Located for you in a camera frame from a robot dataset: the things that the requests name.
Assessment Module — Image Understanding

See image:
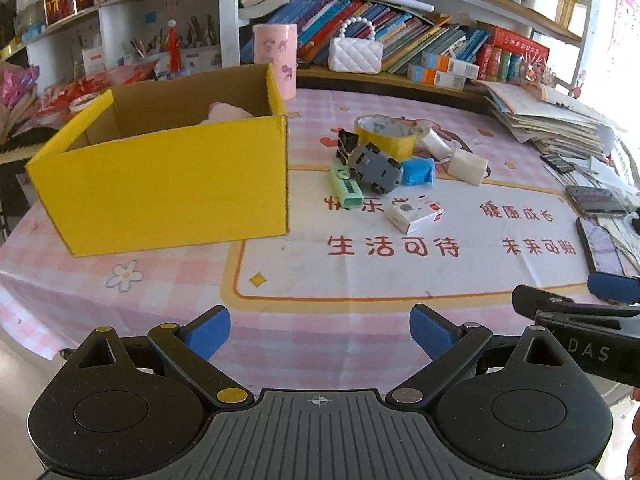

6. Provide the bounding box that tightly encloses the person's right forearm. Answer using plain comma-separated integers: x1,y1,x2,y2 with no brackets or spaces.
625,390,640,480

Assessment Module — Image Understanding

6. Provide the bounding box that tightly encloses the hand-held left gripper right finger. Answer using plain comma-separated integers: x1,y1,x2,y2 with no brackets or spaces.
387,304,576,411

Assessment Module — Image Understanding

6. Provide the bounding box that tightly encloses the orange white box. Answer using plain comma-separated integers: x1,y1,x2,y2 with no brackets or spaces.
407,64,466,90
421,52,480,78

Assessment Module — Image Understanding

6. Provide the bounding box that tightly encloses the grey toy car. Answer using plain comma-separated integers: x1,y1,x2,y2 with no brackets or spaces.
347,142,405,195

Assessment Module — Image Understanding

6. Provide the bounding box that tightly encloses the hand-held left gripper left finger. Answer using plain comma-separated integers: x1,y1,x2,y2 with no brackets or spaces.
60,305,256,411

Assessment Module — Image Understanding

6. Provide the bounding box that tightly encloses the yellow cardboard box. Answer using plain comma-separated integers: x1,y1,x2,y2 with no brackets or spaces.
25,62,290,258

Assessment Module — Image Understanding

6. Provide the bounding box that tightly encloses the small black calculator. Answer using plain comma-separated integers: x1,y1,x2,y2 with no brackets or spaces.
540,152,576,175

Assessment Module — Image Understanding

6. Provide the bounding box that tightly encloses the red hanging ornament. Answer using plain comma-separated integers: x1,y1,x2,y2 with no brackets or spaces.
167,19,182,73

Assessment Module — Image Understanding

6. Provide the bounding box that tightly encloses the small blue paper box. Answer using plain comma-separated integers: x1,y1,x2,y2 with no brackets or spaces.
401,157,435,188

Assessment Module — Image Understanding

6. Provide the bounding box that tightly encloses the pile of red paper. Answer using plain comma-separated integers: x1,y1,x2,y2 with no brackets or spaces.
40,60,161,126

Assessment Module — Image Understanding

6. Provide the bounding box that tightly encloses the grey calculator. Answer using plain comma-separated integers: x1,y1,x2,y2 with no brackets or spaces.
565,185,628,218

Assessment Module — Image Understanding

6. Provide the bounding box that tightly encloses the pink flower wrapping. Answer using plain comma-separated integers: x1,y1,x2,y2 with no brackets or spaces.
0,67,41,111

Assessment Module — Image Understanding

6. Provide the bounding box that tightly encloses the pink wall poster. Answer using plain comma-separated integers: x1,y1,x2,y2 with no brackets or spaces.
607,0,637,56

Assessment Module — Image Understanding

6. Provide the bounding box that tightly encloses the black binder clip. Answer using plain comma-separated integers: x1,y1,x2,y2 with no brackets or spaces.
334,129,362,165

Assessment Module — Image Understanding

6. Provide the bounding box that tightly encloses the grey pen organizer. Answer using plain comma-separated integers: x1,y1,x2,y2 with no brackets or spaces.
130,35,221,68

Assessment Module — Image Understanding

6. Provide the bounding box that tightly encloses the small white printed box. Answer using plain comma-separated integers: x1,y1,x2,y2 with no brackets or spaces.
385,199,446,233

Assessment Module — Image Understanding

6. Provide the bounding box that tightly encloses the white box red label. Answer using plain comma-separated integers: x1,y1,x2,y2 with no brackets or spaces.
82,47,108,76

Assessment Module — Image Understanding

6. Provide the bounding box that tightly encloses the smartphone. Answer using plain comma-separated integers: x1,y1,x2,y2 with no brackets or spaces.
575,216,626,277

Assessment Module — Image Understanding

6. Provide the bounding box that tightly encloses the white quilted pearl-handle handbag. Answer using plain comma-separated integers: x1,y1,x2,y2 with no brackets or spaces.
327,16,385,75

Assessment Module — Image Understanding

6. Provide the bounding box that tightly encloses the yellow tape roll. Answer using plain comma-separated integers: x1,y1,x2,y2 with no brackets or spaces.
353,114,418,161

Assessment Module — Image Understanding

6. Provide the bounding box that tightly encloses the stack of papers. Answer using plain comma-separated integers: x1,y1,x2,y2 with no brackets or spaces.
482,80,616,158

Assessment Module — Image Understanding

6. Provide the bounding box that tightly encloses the plain white block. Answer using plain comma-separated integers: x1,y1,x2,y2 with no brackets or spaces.
446,147,489,187

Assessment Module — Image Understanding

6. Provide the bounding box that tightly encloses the red boxed book set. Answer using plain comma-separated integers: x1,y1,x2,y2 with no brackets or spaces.
475,27,551,83

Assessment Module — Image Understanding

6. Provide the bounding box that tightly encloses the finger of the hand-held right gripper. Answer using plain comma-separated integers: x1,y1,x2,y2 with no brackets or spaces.
512,284,640,318
587,272,640,306

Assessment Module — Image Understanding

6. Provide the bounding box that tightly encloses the pink checked tablecloth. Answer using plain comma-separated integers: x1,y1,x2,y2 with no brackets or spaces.
0,87,640,361

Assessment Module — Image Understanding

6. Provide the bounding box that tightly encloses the white bookshelf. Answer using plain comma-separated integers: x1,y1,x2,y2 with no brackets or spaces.
0,0,601,106

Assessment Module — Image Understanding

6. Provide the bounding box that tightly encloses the pink soft item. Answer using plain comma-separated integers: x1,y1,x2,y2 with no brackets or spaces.
200,102,256,125

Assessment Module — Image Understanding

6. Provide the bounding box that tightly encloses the pink cylinder holder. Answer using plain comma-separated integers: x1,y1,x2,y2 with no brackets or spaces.
252,23,299,101

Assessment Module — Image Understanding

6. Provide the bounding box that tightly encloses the row of slanted books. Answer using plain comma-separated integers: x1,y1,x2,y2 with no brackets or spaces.
240,0,491,76

